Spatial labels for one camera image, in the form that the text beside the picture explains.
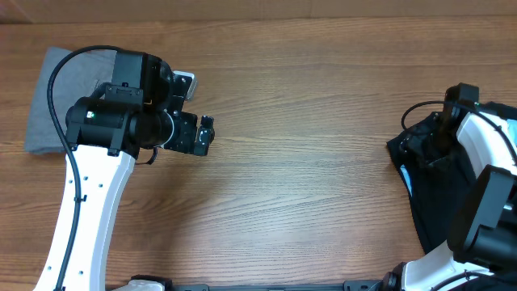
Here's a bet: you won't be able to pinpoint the folded grey shorts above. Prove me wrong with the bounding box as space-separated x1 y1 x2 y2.
24 47 116 154

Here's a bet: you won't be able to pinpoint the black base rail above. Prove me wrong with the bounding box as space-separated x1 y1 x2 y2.
128 274 389 291

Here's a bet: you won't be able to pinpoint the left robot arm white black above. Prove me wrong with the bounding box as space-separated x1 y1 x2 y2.
36 48 215 290

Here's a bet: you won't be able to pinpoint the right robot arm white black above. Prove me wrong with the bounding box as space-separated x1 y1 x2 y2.
376 83 516 291

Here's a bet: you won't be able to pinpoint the light blue garment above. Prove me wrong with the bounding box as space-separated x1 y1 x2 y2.
398 115 516 197

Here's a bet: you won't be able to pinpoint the black t-shirt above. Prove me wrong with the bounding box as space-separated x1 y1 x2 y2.
387 132 476 254

